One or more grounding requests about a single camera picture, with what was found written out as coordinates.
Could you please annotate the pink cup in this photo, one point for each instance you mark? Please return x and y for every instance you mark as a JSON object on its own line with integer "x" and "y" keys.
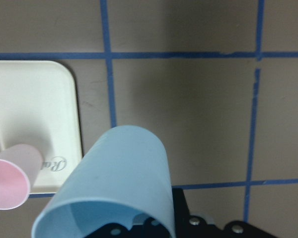
{"x": 19, "y": 169}

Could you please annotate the cream plastic tray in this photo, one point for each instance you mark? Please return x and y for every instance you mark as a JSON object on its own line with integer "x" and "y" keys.
{"x": 38, "y": 106}

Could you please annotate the light blue ikea cup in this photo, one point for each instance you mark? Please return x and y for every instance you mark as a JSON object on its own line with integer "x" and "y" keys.
{"x": 124, "y": 174}

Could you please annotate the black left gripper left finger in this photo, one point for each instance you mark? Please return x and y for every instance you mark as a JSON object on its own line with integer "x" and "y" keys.
{"x": 143, "y": 226}

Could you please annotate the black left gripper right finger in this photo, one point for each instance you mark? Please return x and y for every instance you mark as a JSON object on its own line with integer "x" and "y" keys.
{"x": 193, "y": 226}

